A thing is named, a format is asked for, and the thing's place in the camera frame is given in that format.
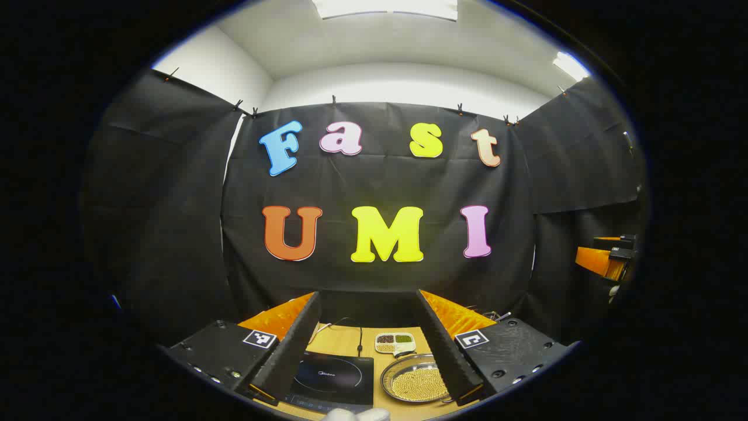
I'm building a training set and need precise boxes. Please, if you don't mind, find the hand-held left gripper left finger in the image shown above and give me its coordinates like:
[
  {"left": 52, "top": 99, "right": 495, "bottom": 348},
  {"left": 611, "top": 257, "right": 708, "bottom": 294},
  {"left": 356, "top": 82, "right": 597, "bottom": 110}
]
[{"left": 167, "top": 291, "right": 322, "bottom": 405}]

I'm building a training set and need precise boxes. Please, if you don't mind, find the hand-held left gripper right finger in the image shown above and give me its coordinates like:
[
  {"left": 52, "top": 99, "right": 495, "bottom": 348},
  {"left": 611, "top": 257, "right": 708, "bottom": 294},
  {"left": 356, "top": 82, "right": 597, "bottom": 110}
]
[{"left": 416, "top": 289, "right": 570, "bottom": 407}]

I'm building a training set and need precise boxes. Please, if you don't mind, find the pile of yellow soybeans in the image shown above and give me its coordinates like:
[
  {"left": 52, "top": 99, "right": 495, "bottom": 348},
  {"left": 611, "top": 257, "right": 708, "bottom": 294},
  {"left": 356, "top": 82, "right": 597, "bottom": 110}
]
[{"left": 390, "top": 367, "right": 449, "bottom": 402}]

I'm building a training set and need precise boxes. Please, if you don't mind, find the black induction cooktop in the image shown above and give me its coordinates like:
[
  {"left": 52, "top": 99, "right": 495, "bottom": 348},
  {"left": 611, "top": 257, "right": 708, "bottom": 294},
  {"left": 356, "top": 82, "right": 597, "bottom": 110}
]
[{"left": 285, "top": 351, "right": 375, "bottom": 414}]

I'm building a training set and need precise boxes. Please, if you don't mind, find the steel pot with black handle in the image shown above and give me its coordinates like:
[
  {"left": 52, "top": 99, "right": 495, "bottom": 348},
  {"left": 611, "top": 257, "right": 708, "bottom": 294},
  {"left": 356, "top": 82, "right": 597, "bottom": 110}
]
[{"left": 380, "top": 353, "right": 455, "bottom": 405}]

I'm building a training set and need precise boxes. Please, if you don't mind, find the white divided dish of beans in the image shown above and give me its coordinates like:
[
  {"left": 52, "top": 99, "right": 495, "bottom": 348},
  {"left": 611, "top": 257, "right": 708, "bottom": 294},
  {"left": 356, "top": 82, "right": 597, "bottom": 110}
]
[{"left": 374, "top": 332, "right": 417, "bottom": 356}]

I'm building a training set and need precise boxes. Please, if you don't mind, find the row of black cloth clips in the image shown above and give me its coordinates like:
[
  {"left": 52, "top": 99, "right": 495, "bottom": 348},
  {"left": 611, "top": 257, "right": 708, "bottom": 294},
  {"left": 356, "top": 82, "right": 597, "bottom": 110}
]
[{"left": 164, "top": 67, "right": 567, "bottom": 126}]

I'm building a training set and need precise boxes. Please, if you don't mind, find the white toaster cable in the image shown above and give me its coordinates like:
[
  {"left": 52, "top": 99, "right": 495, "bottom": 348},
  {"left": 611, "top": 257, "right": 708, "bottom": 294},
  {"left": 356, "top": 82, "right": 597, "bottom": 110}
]
[{"left": 313, "top": 318, "right": 351, "bottom": 343}]

